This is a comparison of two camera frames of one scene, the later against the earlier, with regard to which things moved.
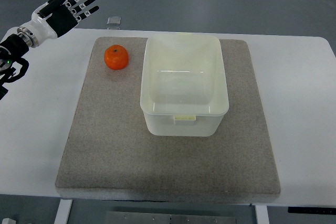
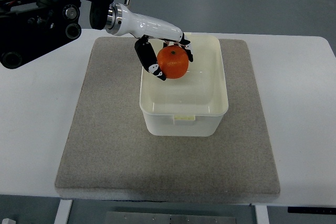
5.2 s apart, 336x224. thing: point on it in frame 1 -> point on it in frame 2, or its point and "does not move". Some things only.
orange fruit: x=116 y=57 -> x=174 y=61
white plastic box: x=184 y=86 does not move
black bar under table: x=312 y=210 does not move
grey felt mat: x=108 y=154 does not move
